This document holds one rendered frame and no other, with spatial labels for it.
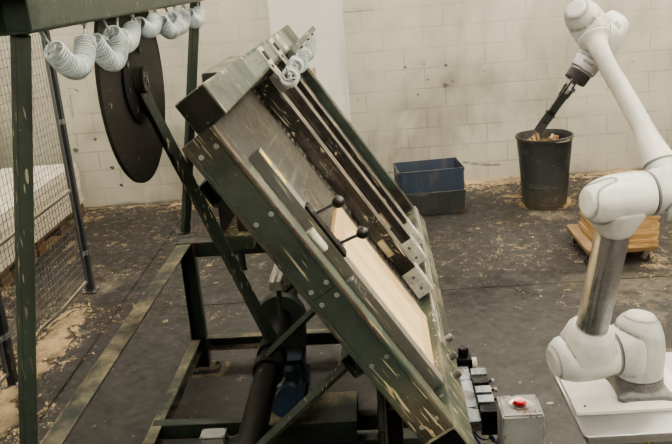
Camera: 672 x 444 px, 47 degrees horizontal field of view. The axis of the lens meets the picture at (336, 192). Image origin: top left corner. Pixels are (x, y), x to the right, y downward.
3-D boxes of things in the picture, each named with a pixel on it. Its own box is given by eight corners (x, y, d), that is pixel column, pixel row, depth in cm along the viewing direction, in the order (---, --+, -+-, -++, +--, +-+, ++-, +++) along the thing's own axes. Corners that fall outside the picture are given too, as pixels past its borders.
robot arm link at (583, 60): (581, 47, 248) (570, 62, 249) (605, 62, 247) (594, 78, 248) (578, 50, 257) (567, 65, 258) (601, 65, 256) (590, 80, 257)
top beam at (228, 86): (197, 136, 203) (227, 113, 201) (173, 105, 201) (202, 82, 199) (284, 50, 415) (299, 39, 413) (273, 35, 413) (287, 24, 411)
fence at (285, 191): (433, 390, 249) (443, 383, 248) (248, 158, 230) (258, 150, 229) (432, 382, 254) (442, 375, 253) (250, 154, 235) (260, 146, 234)
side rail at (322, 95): (397, 219, 430) (413, 208, 427) (274, 59, 408) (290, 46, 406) (396, 215, 437) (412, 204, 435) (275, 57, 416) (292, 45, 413)
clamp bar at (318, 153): (419, 301, 314) (468, 268, 310) (235, 65, 291) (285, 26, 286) (418, 291, 324) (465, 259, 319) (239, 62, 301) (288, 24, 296)
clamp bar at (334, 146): (414, 269, 348) (458, 239, 343) (249, 55, 324) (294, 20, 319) (413, 261, 357) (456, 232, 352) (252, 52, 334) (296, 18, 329)
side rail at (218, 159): (423, 445, 226) (454, 426, 224) (180, 149, 204) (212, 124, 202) (422, 433, 232) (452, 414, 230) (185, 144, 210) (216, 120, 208)
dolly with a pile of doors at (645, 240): (660, 263, 556) (662, 210, 545) (585, 268, 558) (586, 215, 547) (631, 235, 615) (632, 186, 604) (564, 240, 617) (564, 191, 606)
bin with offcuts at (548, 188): (580, 210, 686) (581, 138, 668) (522, 213, 688) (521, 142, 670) (565, 193, 735) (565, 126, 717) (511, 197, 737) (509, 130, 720)
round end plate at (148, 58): (132, 207, 273) (95, -28, 251) (116, 208, 273) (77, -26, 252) (184, 155, 350) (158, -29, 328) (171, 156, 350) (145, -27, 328)
